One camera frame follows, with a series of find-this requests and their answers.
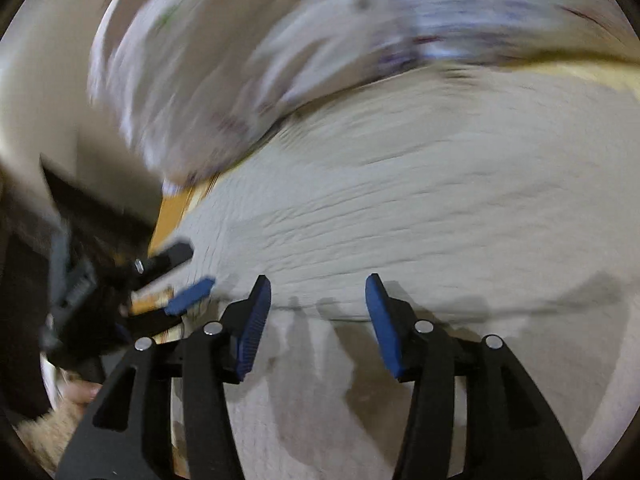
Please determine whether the beige cable knit sweater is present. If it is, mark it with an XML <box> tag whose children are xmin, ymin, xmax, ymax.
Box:
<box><xmin>176</xmin><ymin>67</ymin><xmax>639</xmax><ymax>479</ymax></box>

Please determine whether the fuzzy beige sleeve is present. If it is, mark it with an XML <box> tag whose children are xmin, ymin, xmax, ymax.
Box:
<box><xmin>15</xmin><ymin>372</ymin><xmax>102</xmax><ymax>477</ymax></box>

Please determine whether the floral lavender pillow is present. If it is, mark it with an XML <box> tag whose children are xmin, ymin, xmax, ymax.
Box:
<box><xmin>88</xmin><ymin>0</ymin><xmax>639</xmax><ymax>186</ymax></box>

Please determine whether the yellow patterned bed sheet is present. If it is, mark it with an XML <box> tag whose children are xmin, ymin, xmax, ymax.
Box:
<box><xmin>146</xmin><ymin>56</ymin><xmax>640</xmax><ymax>256</ymax></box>

